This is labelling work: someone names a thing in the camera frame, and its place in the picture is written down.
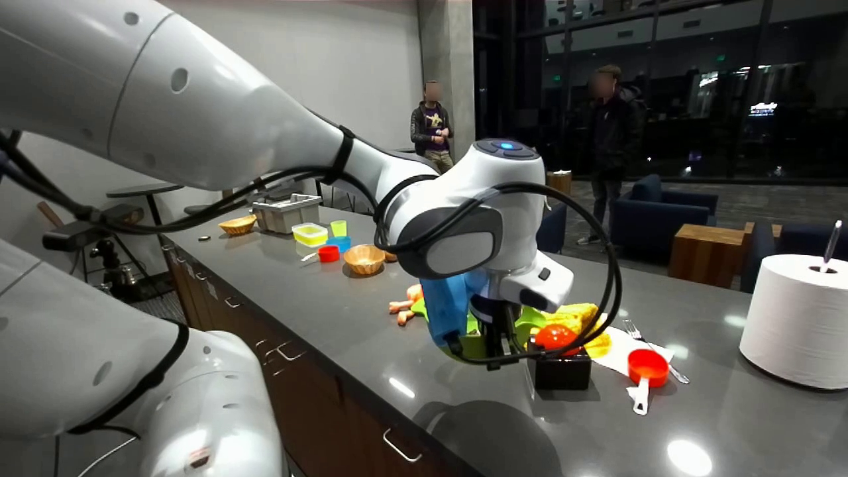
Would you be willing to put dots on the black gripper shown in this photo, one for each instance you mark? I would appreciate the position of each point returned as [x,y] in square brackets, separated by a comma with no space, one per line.
[496,316]

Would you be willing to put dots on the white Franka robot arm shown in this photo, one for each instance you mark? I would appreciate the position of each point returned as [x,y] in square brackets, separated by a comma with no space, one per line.
[177,96]

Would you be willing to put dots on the yellow shallow bowl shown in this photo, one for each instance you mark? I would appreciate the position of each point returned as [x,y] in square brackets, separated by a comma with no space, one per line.
[239,227]

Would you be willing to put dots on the orange toy tomato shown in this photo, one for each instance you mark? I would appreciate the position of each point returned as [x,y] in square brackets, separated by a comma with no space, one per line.
[559,341]

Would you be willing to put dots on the black box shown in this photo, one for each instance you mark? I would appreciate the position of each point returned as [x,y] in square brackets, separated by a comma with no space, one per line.
[563,373]

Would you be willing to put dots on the orange pink toy chicken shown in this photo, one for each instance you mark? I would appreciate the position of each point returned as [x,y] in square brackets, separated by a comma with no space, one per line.
[405,306]

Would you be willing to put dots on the white cloth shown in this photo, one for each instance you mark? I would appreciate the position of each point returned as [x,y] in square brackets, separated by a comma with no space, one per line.
[620,346]

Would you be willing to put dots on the dark blue sofa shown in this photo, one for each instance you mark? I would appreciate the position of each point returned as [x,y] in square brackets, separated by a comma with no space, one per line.
[553,230]

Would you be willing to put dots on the small brown toy bread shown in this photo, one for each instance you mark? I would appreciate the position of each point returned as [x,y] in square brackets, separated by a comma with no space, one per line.
[390,256]

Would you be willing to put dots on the brown cardboard box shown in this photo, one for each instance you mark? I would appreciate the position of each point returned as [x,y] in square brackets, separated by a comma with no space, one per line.
[560,180]

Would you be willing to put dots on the small red cup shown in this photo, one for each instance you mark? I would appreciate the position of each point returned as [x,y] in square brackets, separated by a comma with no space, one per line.
[329,256]

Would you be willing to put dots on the green and blue cup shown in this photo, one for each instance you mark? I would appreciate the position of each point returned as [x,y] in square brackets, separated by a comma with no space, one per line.
[341,235]

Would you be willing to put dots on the dark blue armchair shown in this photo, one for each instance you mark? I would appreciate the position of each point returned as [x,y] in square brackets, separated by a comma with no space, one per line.
[659,222]
[798,241]

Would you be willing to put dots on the yellow plastic container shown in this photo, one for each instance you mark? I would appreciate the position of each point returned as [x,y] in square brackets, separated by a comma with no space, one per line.
[308,235]

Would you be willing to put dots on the wooden cube side table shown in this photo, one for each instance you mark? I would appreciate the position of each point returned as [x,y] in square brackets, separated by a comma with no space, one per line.
[706,256]

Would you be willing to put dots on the bearded person in black shirt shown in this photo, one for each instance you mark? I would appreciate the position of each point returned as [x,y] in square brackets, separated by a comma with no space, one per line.
[434,122]

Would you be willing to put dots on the brown wooden counter cabinet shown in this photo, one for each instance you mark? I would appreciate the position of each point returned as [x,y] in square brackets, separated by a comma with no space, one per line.
[266,346]

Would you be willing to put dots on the person in dark jacket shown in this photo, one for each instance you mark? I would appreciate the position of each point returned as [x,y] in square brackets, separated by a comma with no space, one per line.
[617,142]

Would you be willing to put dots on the metal baking pan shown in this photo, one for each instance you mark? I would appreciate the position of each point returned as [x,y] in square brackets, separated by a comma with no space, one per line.
[287,214]

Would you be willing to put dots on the white paper towel roll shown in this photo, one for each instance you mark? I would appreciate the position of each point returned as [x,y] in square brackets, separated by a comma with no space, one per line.
[796,321]

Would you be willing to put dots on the metal paper towel rod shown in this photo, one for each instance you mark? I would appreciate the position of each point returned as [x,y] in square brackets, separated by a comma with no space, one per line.
[833,241]

